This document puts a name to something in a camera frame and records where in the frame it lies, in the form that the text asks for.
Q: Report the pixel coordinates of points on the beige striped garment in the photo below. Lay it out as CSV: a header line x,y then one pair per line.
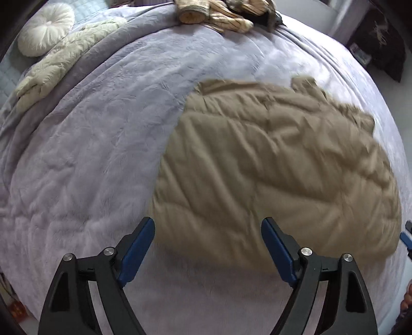
x,y
219,13

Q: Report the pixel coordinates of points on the grey quilted headboard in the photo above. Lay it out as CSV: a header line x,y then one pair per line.
x,y
8,82

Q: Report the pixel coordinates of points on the tan puffer jacket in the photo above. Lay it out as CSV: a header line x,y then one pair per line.
x,y
273,167

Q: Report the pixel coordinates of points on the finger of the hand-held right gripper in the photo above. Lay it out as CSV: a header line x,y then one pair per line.
x,y
408,238

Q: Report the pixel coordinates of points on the cream puffer jacket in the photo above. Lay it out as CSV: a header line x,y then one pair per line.
x,y
61,61

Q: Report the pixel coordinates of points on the lavender bed blanket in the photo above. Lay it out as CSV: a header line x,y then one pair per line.
x,y
96,145

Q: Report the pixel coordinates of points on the black hanging coats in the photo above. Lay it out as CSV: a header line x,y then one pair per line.
x,y
379,42

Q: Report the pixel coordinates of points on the printed bag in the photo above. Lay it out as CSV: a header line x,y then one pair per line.
x,y
361,54

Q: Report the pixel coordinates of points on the dark folded garment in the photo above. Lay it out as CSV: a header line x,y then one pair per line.
x,y
268,19

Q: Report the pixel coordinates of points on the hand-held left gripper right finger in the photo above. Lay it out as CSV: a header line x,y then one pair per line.
x,y
280,254

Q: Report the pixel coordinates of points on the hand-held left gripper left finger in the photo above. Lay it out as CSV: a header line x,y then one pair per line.
x,y
136,251

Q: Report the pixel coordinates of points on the round white pillow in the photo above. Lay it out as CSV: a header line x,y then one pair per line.
x,y
45,29

